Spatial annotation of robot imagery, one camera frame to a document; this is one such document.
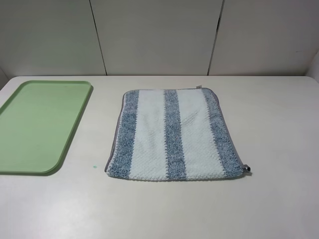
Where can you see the blue white striped towel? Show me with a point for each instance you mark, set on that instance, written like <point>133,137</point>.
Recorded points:
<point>173,135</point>

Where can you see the green plastic tray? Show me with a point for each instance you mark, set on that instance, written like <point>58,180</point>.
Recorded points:
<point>37,124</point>

